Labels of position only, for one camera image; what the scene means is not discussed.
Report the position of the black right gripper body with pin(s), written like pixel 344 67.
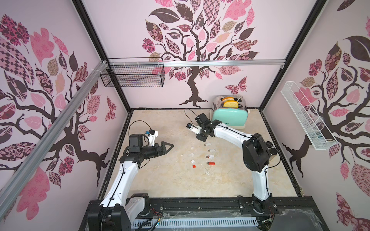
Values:
pixel 204 127

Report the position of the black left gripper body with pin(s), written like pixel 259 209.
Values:
pixel 150 152

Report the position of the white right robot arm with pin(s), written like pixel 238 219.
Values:
pixel 256 154

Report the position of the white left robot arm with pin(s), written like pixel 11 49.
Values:
pixel 114 213

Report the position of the mint green toaster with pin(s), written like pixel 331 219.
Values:
pixel 233 117

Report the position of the bread slice in toaster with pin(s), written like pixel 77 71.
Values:
pixel 230 102

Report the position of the glass spice jar far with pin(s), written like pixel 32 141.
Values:
pixel 269 144

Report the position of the glass spice jar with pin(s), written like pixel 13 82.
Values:
pixel 273 151
pixel 269 144

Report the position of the glass spice jar near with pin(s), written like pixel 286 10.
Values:
pixel 273 151

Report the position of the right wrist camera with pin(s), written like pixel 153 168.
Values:
pixel 193 128

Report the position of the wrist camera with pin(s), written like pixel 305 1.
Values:
pixel 193 128
pixel 151 136

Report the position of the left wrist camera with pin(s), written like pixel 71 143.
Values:
pixel 151 136

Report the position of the white slotted cable duct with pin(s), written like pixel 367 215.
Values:
pixel 201 222

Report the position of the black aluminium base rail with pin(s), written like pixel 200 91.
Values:
pixel 287 213

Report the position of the black wire basket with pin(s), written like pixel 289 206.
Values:
pixel 134 72

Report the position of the white wire shelf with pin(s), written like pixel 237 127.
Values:
pixel 300 100

